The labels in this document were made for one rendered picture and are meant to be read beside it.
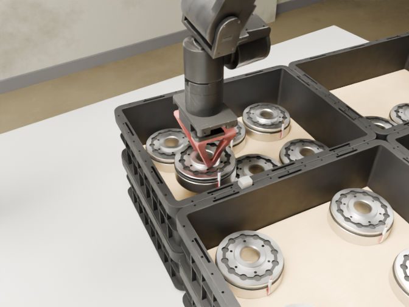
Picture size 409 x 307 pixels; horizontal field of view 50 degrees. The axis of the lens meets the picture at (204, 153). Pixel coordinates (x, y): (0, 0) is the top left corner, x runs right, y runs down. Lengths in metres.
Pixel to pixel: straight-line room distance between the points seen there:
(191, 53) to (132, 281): 0.45
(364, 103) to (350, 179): 0.32
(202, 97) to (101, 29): 2.36
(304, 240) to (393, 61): 0.64
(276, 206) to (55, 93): 2.20
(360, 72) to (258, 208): 0.57
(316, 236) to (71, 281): 0.45
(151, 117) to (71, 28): 2.03
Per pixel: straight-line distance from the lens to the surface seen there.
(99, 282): 0.86
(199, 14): 0.55
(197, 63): 0.59
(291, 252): 0.73
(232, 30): 0.55
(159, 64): 2.97
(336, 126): 0.89
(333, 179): 0.78
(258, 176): 0.69
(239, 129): 0.91
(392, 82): 1.21
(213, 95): 0.62
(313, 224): 0.77
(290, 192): 0.73
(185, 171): 0.70
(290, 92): 0.99
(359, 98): 1.12
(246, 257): 0.70
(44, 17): 2.81
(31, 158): 1.16
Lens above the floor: 1.40
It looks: 40 degrees down
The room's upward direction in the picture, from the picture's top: straight up
